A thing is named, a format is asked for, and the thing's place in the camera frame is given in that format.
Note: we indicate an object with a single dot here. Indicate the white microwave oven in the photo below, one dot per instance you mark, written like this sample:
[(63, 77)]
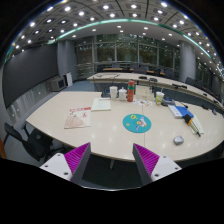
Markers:
[(56, 84)]

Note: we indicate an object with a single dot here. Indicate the white lidded mug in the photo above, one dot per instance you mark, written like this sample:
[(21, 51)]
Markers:
[(122, 94)]

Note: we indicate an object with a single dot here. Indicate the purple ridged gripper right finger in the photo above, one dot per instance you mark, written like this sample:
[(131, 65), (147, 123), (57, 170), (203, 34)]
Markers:
[(151, 166)]

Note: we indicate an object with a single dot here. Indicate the black office chair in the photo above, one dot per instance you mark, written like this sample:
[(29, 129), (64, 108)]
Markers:
[(37, 145)]

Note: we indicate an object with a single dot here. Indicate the round teal mouse pad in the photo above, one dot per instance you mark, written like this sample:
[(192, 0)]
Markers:
[(137, 123)]

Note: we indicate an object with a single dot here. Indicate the black yellow marker pens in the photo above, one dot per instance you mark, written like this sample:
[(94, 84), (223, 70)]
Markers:
[(189, 121)]

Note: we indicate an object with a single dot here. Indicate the long curved rear table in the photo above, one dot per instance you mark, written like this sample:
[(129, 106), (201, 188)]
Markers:
[(117, 77)]

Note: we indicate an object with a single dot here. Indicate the small grey computer mouse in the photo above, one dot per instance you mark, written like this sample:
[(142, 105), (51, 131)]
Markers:
[(178, 140)]

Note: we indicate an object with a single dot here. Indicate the white paper cup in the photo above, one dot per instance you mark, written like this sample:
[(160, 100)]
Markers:
[(113, 92)]

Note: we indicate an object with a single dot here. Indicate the green lidded drink cup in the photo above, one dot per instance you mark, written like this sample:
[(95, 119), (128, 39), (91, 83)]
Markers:
[(159, 97)]

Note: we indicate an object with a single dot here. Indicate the white standing card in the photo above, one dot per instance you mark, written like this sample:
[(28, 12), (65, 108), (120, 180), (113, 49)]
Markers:
[(144, 93)]

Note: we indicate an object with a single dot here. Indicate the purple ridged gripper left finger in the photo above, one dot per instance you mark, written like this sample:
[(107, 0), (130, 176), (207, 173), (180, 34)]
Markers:
[(69, 166)]

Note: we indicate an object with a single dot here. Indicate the red thermos bottle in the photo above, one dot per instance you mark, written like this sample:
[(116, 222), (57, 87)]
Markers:
[(130, 92)]

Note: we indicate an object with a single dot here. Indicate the white paper booklet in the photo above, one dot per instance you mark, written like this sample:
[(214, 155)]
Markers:
[(101, 104)]

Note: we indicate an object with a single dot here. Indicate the red illustrated magazine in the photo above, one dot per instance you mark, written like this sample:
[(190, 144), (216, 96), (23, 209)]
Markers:
[(78, 118)]

